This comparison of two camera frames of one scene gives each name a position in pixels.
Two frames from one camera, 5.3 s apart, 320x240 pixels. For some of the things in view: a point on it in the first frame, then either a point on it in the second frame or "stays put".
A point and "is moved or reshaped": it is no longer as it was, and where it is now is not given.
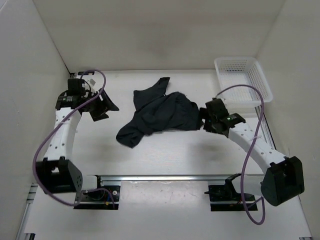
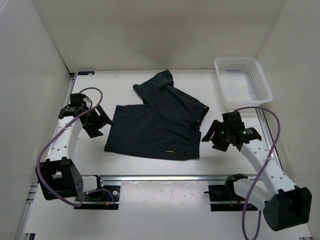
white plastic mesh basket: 242,71 stays put
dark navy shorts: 173,111 is moved or reshaped
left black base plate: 100,199 stays put
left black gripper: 106,104 to 101,120
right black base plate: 225,198 stays put
